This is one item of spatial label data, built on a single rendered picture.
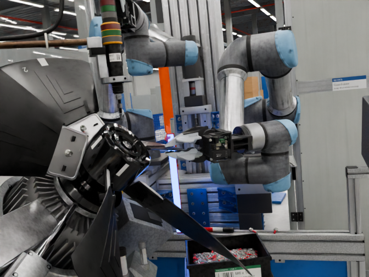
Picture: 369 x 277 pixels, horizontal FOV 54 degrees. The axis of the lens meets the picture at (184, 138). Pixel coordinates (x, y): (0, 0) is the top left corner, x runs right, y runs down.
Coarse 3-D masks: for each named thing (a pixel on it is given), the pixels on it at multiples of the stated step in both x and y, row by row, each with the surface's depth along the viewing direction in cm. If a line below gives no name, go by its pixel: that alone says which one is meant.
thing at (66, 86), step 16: (16, 64) 85; (32, 64) 86; (48, 64) 88; (64, 64) 89; (80, 64) 92; (16, 80) 82; (32, 80) 83; (48, 80) 84; (64, 80) 84; (80, 80) 86; (48, 96) 81; (64, 96) 81; (80, 96) 82; (96, 96) 83; (64, 112) 78; (80, 112) 79; (96, 112) 79
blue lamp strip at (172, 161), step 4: (172, 136) 115; (168, 140) 116; (172, 160) 116; (172, 164) 116; (172, 168) 117; (176, 168) 116; (172, 172) 117; (176, 172) 116; (172, 176) 117; (176, 176) 117; (172, 180) 117; (176, 180) 117; (172, 184) 117; (176, 184) 117; (172, 188) 118; (176, 188) 117; (176, 192) 117; (176, 196) 118; (176, 200) 118; (176, 204) 118; (180, 204) 118
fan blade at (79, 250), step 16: (112, 192) 61; (112, 208) 57; (96, 224) 48; (112, 224) 54; (96, 240) 46; (112, 240) 51; (80, 256) 41; (96, 256) 44; (112, 256) 49; (80, 272) 40; (96, 272) 43; (112, 272) 48
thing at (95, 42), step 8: (88, 40) 76; (96, 40) 77; (88, 48) 77; (96, 48) 77; (104, 48) 77; (96, 56) 79; (104, 56) 78; (104, 64) 78; (104, 72) 78; (104, 80) 78; (112, 80) 77; (120, 80) 77; (128, 80) 79
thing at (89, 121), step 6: (96, 114) 79; (84, 120) 78; (90, 120) 78; (96, 120) 78; (72, 126) 77; (78, 126) 77; (90, 126) 77; (96, 126) 77; (84, 132) 76; (90, 132) 76; (90, 138) 75
